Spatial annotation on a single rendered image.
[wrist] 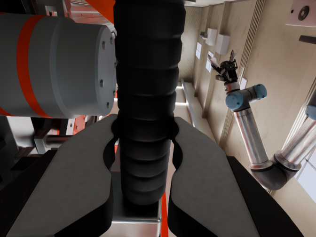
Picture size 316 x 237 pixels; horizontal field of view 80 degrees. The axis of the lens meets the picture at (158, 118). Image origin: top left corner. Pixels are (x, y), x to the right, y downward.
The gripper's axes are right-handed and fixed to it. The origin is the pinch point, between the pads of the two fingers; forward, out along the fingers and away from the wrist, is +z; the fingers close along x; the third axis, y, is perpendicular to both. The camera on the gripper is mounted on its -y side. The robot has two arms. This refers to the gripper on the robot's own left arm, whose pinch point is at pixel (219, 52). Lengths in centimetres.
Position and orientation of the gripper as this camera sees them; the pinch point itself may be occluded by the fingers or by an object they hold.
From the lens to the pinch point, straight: 120.5
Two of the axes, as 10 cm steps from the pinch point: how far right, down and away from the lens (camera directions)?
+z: -2.1, -9.6, 1.6
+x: -9.8, 2.0, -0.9
